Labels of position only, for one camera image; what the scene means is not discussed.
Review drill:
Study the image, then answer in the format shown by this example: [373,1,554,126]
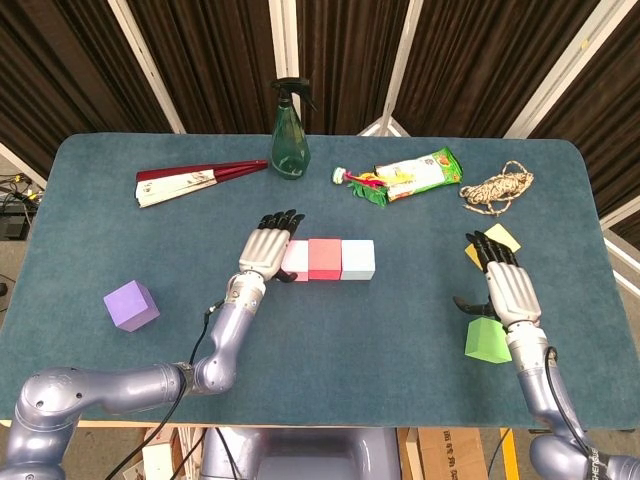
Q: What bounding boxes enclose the light blue foam cube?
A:
[340,239,376,281]

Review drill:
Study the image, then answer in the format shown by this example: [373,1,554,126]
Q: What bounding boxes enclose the purple foam cube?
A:
[102,279,161,333]

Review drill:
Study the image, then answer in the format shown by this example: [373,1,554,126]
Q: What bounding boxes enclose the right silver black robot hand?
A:
[452,229,544,332]

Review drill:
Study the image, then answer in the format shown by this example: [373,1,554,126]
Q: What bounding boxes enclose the beige rope bundle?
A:
[458,160,535,217]

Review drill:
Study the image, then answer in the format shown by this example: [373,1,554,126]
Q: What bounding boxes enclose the white frame post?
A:
[357,0,426,137]
[268,0,301,135]
[503,0,640,140]
[107,0,187,135]

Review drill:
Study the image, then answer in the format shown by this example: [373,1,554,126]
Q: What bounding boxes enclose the red foam cube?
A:
[307,238,344,282]

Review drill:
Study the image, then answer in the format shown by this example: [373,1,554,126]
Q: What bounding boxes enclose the brown cardboard box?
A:
[417,428,489,480]

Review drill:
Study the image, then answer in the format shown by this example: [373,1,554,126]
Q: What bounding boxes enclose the folded red paper fan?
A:
[135,159,270,209]

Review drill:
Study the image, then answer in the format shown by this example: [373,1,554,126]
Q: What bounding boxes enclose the white cardboard box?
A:
[141,427,176,480]

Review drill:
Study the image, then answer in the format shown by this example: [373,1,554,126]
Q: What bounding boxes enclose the yellow foam cube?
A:
[464,223,522,274]

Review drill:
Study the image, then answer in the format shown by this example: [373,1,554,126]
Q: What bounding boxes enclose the white green snack packet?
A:
[373,146,465,203]

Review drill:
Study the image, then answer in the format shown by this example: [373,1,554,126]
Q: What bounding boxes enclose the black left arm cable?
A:
[109,299,224,480]

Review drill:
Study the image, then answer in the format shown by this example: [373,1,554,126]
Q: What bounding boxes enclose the blue felt table mat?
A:
[0,132,640,430]

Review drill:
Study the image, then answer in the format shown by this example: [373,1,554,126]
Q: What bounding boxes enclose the pink foam cube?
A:
[280,240,311,283]

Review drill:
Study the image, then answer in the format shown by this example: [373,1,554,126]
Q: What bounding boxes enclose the green spray bottle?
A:
[270,77,318,180]

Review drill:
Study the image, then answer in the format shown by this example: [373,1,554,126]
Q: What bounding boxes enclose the colourful feather shuttlecock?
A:
[331,166,391,208]

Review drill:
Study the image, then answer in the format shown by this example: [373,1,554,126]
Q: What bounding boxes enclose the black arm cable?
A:
[109,299,224,480]
[543,346,596,454]

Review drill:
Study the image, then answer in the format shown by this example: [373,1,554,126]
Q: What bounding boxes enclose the lilac grey robot torso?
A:
[199,427,401,480]

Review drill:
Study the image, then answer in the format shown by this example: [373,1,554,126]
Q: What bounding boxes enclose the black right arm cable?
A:
[543,346,596,454]

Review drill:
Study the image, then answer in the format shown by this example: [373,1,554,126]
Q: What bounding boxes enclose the black device with cables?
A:
[0,172,44,242]

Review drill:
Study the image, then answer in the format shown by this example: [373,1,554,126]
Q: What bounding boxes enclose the green foam cube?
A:
[464,316,514,364]

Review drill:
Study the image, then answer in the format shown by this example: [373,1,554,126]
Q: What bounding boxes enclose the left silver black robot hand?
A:
[238,209,306,285]

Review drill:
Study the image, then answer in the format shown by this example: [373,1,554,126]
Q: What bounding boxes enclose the brown pleated curtain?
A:
[0,0,640,236]

